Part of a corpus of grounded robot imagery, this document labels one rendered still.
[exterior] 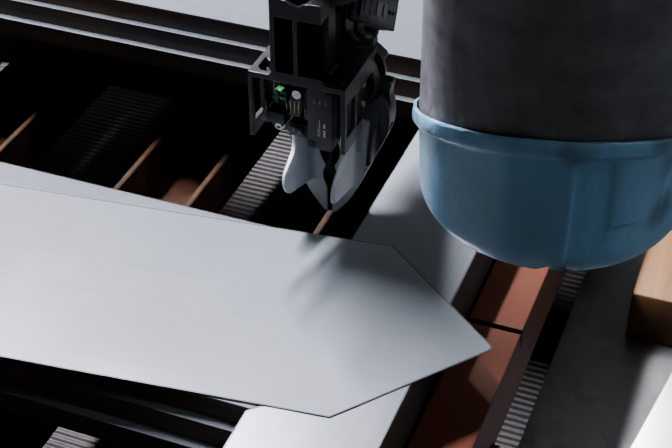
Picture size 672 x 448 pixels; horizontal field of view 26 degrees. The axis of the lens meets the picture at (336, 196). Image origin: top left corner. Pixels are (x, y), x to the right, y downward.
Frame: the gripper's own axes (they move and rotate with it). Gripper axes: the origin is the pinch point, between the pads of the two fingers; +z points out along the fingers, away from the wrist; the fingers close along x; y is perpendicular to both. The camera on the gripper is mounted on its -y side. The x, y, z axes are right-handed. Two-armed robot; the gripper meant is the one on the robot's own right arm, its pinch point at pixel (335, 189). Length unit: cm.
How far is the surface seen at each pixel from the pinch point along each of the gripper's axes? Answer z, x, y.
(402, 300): 0.7, 8.7, 9.6
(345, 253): 0.7, 3.2, 6.1
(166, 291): 0.8, -7.0, 14.5
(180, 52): 4.4, -23.4, -20.6
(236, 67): 4.5, -17.5, -20.2
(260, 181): 33, -25, -40
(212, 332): 0.8, -2.2, 17.3
